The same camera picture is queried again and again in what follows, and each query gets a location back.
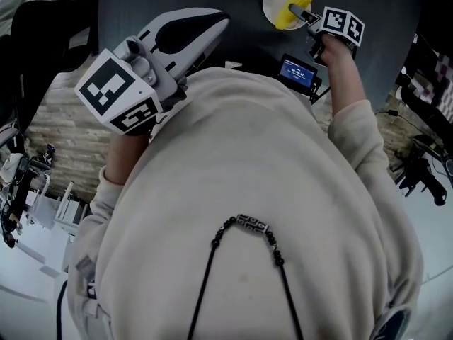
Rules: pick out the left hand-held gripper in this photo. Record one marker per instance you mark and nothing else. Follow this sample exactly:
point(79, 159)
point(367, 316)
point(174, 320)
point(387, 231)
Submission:
point(106, 90)

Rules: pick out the person's light sweatshirt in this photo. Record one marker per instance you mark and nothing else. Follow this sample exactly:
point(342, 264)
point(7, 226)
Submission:
point(230, 154)

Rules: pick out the checkered tablecloth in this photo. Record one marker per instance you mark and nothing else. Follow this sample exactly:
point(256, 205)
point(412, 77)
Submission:
point(442, 83)

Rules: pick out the small black screen device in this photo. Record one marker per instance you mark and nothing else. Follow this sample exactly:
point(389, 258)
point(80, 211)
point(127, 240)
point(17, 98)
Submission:
point(296, 71)

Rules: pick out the black jacket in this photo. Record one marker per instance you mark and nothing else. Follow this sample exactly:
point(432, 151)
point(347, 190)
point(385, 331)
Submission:
point(53, 23)

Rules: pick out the person's right forearm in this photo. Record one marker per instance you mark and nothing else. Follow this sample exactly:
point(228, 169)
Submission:
point(343, 80)

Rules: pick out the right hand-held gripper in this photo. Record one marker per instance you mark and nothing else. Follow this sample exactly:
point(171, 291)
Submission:
point(341, 27)

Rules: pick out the black swivel chair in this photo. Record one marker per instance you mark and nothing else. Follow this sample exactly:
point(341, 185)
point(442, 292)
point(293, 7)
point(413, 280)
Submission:
point(421, 175)

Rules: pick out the white rack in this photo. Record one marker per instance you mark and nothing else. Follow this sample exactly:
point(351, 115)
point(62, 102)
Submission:
point(69, 207)

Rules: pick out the person's left forearm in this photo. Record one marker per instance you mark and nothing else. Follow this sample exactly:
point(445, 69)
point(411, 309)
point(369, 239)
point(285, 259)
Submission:
point(124, 161)

